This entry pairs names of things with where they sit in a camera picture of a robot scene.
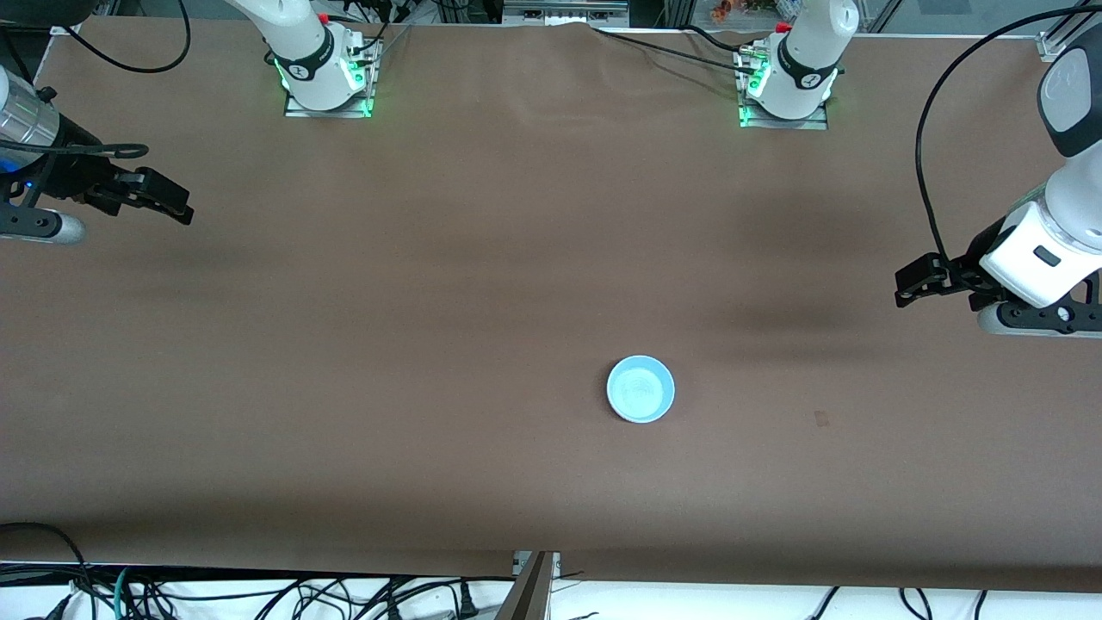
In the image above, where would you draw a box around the blue plastic bowl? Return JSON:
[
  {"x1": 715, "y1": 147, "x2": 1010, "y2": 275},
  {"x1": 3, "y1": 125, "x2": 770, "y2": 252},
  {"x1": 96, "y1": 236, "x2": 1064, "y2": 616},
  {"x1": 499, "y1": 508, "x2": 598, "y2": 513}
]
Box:
[{"x1": 607, "y1": 356, "x2": 676, "y2": 424}]

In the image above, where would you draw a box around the brown table cover sheet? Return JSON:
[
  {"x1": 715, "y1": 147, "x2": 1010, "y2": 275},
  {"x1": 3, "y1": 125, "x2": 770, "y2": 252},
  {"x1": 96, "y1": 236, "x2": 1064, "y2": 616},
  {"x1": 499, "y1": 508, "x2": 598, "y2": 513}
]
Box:
[{"x1": 0, "y1": 15, "x2": 1102, "y2": 593}]

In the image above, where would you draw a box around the grey power strip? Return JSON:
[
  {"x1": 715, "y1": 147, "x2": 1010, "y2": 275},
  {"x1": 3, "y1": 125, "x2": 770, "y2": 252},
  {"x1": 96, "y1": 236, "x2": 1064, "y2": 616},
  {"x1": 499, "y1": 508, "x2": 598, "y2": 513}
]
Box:
[{"x1": 504, "y1": 0, "x2": 629, "y2": 27}]

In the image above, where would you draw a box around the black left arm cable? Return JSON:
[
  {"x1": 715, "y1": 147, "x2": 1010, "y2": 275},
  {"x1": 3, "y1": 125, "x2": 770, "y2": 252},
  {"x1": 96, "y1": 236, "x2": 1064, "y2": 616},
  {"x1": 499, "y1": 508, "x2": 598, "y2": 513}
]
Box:
[{"x1": 914, "y1": 4, "x2": 1102, "y2": 268}]

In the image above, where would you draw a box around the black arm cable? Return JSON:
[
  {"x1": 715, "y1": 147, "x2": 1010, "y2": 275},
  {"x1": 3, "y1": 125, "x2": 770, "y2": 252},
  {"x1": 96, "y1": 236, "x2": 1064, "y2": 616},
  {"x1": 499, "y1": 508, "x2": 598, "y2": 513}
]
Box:
[
  {"x1": 0, "y1": 0, "x2": 191, "y2": 162},
  {"x1": 914, "y1": 4, "x2": 1102, "y2": 268}
]

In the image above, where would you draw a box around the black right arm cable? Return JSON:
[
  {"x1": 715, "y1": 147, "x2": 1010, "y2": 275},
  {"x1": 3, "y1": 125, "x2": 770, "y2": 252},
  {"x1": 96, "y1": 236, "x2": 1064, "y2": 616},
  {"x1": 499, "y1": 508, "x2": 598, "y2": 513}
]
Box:
[{"x1": 0, "y1": 0, "x2": 191, "y2": 162}]

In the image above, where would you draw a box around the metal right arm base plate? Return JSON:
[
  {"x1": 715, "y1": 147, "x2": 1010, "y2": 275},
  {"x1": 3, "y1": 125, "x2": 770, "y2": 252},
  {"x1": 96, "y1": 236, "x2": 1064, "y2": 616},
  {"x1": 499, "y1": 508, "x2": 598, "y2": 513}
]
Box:
[{"x1": 284, "y1": 39, "x2": 375, "y2": 119}]

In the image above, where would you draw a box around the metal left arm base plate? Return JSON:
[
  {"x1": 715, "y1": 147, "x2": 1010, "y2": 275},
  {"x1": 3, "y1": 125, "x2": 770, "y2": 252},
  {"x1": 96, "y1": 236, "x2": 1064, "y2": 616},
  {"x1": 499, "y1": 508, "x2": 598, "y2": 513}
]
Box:
[{"x1": 739, "y1": 47, "x2": 829, "y2": 130}]

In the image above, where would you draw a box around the black base cable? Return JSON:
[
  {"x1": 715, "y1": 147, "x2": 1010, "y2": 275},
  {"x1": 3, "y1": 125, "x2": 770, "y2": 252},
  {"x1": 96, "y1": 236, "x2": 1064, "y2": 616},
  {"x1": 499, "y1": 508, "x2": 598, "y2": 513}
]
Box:
[{"x1": 590, "y1": 24, "x2": 763, "y2": 78}]

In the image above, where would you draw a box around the aluminium frame post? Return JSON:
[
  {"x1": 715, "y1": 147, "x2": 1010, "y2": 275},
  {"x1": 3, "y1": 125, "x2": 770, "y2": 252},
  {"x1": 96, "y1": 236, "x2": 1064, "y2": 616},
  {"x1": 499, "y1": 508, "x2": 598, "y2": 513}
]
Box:
[{"x1": 497, "y1": 551, "x2": 552, "y2": 620}]

